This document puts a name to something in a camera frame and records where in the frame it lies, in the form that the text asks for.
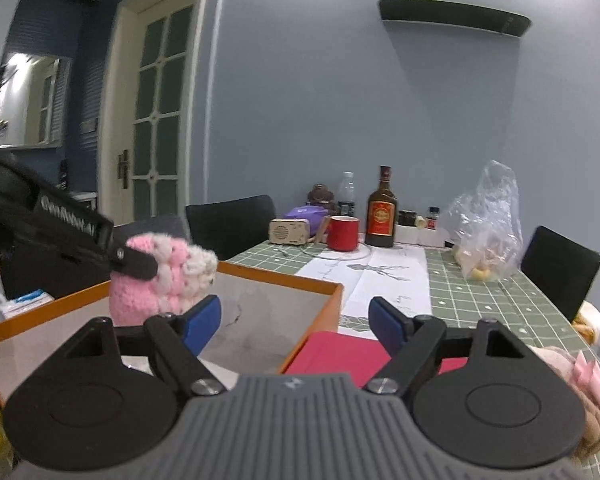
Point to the white soft toy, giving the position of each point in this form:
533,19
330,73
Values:
592,322

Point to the black wall shelf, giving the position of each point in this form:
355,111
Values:
455,15

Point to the purple pouch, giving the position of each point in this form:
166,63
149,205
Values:
305,214

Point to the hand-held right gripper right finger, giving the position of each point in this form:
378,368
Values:
387,322

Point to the white blue tissue packet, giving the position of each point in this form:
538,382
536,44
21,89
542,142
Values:
25,303

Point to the clear plastic bag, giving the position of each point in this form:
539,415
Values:
485,230

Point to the white container box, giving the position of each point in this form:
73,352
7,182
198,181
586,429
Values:
420,236

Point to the pink white crochet plush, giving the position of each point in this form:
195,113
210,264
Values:
135,300

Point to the black chair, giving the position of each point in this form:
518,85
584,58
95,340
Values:
55,275
560,270
230,225

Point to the red mug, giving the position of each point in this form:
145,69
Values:
342,235

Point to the brown liquor bottle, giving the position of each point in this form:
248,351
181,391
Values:
381,220

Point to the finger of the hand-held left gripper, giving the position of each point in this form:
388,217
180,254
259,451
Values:
135,262

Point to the brown bear figure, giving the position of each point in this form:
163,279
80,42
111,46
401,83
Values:
321,195

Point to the white glass-paned door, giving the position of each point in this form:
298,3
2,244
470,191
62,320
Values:
160,110

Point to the dark small jar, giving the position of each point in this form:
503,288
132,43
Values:
406,218

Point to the clear water bottle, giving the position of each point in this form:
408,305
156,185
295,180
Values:
346,195

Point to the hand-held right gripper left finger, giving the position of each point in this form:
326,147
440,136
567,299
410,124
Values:
202,322

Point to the framed window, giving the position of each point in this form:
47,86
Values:
27,100

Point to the red box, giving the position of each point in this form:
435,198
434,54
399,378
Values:
340,355

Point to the white printed table runner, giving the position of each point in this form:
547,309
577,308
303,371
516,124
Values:
380,280

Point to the beige small radio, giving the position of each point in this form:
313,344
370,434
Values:
289,232

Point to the orange cardboard box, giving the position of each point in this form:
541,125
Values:
260,310

